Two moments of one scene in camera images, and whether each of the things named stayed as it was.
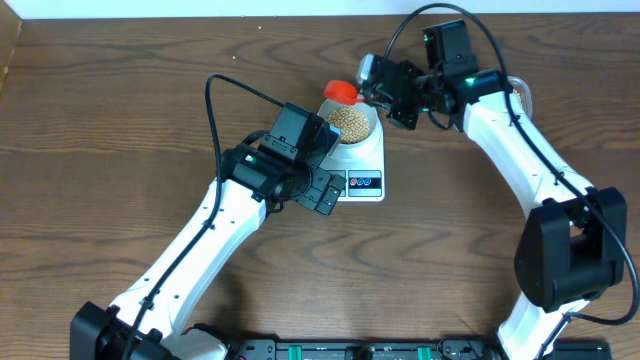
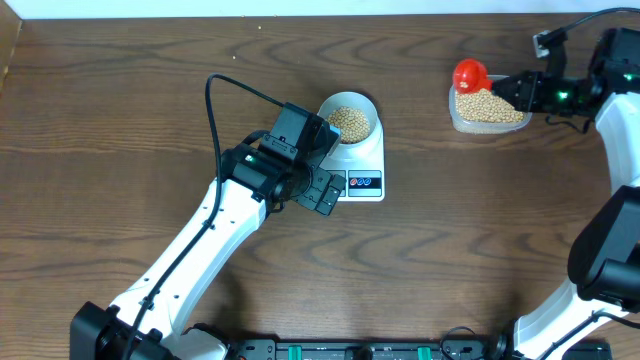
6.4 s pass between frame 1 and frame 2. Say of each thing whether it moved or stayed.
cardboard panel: stayed
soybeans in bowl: stayed
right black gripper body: moved
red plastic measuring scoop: moved
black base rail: stayed
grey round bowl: stayed
